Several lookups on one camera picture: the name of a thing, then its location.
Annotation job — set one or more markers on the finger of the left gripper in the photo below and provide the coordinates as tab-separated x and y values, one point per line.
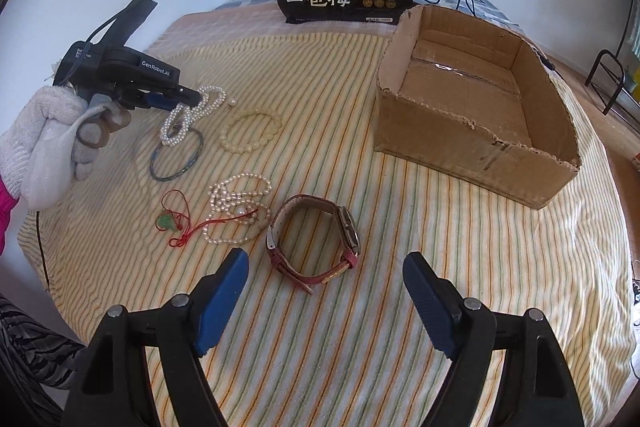
187	94

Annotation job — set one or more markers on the blue metal bangle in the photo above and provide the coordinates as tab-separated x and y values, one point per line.
168	163

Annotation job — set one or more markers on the pink plaid blanket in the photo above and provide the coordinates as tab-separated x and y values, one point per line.
206	28

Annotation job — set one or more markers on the white gloved left hand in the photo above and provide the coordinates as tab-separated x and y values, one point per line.
53	143

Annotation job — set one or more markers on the red leather strap watch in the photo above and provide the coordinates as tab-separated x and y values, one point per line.
311	240

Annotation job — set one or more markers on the black metal rack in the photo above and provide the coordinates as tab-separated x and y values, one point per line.
614	74

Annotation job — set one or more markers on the pink sleeve forearm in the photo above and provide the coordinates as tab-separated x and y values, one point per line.
7	204

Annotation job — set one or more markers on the brown cardboard box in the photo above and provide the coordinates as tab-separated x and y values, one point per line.
474	100

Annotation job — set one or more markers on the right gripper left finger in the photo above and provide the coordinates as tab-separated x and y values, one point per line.
113	384

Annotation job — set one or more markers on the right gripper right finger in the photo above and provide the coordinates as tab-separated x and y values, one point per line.
535	387

